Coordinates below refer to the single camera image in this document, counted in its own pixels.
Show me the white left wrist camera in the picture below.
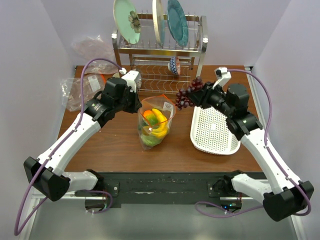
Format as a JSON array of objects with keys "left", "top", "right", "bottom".
[{"left": 121, "top": 70, "right": 142, "bottom": 89}]

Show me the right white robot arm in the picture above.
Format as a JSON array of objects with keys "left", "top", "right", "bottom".
[{"left": 186, "top": 83, "right": 314, "bottom": 222}]

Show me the cream enamel mug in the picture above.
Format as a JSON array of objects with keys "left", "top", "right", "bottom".
[{"left": 113, "top": 72, "right": 120, "bottom": 78}]

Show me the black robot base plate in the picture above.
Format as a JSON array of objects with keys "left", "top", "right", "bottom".
[{"left": 74, "top": 171, "right": 252, "bottom": 210}]

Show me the blue white patterned bowl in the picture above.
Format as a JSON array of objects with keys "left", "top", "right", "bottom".
[{"left": 167, "top": 56, "right": 181, "bottom": 76}]

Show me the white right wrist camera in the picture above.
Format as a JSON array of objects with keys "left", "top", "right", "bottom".
[{"left": 213, "top": 67, "right": 232, "bottom": 89}]

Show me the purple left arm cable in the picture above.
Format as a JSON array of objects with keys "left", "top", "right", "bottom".
[{"left": 13, "top": 57, "right": 127, "bottom": 236}]

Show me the green cabbage toy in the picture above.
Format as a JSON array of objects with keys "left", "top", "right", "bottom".
[{"left": 140, "top": 134, "right": 162, "bottom": 148}]

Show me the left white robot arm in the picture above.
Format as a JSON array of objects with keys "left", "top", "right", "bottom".
[{"left": 23, "top": 71, "right": 142, "bottom": 202}]

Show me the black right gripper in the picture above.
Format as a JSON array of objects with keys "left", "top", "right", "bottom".
[{"left": 188, "top": 81, "right": 234, "bottom": 117}]

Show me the yellow banana bunch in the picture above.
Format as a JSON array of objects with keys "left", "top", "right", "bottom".
[{"left": 151, "top": 108, "right": 169, "bottom": 139}]

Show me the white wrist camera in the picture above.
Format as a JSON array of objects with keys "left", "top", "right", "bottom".
[
  {"left": 121, "top": 70, "right": 142, "bottom": 89},
  {"left": 213, "top": 67, "right": 232, "bottom": 89}
]

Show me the mint green floral plate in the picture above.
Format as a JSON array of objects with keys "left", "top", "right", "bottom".
[{"left": 113, "top": 0, "right": 142, "bottom": 45}]

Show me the cream rimmed plate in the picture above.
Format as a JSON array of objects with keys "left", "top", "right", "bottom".
[{"left": 152, "top": 0, "right": 165, "bottom": 48}]

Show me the steel two-tier dish rack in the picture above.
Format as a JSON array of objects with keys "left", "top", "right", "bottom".
[{"left": 111, "top": 13, "right": 209, "bottom": 95}]

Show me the teal blue plate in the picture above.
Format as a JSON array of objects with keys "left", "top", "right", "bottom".
[{"left": 167, "top": 0, "right": 189, "bottom": 48}]

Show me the crumpled clear bag at back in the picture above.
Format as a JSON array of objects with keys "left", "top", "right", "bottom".
[{"left": 71, "top": 35, "right": 118, "bottom": 75}]

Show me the red yellow mango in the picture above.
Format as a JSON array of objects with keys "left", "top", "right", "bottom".
[{"left": 143, "top": 110, "right": 158, "bottom": 126}]

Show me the dark red grape bunch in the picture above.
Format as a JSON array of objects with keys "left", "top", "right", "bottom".
[{"left": 175, "top": 76, "right": 204, "bottom": 110}]

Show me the white perforated plastic basket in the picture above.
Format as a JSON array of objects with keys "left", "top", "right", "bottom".
[{"left": 190, "top": 107, "right": 241, "bottom": 155}]

